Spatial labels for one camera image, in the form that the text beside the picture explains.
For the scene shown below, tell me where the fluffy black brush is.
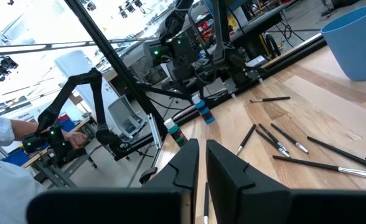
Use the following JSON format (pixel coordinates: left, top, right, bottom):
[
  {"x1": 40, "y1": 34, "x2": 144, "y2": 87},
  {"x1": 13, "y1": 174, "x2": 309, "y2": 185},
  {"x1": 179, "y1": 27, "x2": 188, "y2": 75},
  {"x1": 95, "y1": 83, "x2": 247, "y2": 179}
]
[{"x1": 249, "y1": 96, "x2": 291, "y2": 103}]

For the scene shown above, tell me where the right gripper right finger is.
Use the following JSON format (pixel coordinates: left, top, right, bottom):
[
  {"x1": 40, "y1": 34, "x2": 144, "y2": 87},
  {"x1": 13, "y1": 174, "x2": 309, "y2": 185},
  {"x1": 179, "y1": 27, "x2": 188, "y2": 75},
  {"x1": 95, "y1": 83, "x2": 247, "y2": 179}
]
[{"x1": 206, "y1": 139, "x2": 293, "y2": 224}]

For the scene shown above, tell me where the small blue paint bottle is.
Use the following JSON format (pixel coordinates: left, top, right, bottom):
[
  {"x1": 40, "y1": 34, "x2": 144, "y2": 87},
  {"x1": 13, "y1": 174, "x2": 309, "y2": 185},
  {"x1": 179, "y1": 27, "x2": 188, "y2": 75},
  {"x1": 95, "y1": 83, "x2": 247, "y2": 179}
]
[{"x1": 190, "y1": 93, "x2": 217, "y2": 125}]

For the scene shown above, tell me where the person's hand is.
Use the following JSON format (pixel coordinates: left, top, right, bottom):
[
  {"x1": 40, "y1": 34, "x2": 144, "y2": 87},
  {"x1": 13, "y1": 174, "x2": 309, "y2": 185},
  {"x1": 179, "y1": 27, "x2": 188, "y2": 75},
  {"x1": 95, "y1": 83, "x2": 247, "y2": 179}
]
[{"x1": 63, "y1": 131, "x2": 90, "y2": 150}]

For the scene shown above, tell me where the grey office chair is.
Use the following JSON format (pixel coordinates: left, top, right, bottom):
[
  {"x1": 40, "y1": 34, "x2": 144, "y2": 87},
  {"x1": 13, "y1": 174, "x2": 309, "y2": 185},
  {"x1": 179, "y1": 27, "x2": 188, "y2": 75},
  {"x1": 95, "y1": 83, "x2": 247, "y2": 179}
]
[{"x1": 107, "y1": 94, "x2": 148, "y2": 142}]

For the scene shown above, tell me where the person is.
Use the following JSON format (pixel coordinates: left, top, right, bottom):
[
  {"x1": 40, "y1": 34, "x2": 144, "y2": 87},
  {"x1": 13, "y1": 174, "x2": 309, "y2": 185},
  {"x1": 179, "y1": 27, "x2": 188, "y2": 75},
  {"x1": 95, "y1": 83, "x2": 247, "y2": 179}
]
[{"x1": 0, "y1": 112, "x2": 89, "y2": 224}]

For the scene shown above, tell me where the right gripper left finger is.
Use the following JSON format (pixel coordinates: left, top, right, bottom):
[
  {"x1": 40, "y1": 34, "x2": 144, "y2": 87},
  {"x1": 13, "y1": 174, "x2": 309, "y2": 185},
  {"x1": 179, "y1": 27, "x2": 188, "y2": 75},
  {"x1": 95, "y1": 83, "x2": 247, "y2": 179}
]
[{"x1": 141, "y1": 138, "x2": 200, "y2": 224}]

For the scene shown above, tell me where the blue plastic cup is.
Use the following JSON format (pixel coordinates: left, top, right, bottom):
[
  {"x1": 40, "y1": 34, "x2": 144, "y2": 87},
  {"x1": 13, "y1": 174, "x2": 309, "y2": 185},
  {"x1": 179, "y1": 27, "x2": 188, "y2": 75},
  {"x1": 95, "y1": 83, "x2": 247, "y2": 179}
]
[{"x1": 320, "y1": 4, "x2": 366, "y2": 82}]

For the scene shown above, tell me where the long black paint brush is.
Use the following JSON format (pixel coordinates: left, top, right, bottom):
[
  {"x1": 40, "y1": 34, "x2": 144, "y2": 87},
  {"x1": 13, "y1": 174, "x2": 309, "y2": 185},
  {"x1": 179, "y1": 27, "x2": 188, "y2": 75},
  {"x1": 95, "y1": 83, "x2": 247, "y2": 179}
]
[{"x1": 306, "y1": 136, "x2": 366, "y2": 174}]

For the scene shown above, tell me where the small green paint bottle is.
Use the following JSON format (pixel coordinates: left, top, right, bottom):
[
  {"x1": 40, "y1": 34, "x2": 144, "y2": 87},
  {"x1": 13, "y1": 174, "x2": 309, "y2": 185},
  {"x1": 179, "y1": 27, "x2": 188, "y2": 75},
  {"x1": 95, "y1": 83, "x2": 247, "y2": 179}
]
[{"x1": 163, "y1": 118, "x2": 189, "y2": 147}]

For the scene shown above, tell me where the grey metal table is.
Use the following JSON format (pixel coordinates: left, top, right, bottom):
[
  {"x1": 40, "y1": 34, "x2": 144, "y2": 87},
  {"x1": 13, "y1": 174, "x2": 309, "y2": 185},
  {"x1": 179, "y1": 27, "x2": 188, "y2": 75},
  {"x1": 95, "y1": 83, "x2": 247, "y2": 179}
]
[{"x1": 22, "y1": 146, "x2": 98, "y2": 190}]

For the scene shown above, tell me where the black aluminium rig frame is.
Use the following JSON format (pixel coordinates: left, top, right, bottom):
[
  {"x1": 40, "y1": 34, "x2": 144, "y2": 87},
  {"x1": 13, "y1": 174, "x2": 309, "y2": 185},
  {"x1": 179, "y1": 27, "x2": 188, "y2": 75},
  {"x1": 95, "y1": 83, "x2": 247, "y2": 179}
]
[{"x1": 0, "y1": 0, "x2": 329, "y2": 187}]

